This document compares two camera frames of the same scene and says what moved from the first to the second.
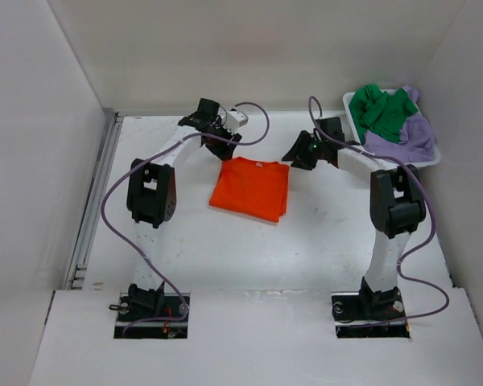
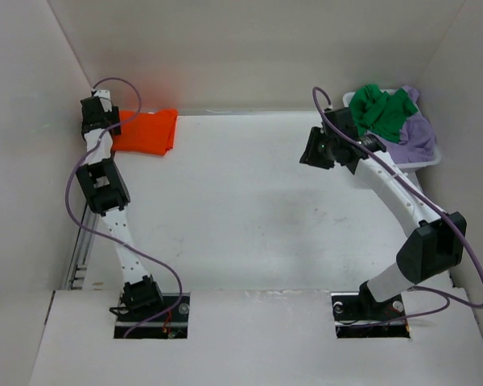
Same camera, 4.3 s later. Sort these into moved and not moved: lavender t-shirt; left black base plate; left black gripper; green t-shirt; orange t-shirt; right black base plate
Moved: orange t-shirt; left black gripper
Not moved: lavender t-shirt; green t-shirt; left black base plate; right black base plate
